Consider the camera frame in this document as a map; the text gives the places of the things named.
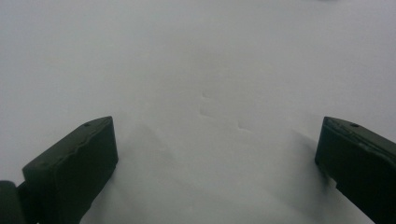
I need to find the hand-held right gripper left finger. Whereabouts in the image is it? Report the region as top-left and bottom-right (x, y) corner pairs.
(21, 116), (120, 224)

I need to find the white table mat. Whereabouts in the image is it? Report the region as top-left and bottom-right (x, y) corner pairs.
(0, 0), (396, 224)

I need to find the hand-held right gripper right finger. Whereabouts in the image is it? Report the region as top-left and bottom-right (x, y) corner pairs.
(314, 116), (396, 224)

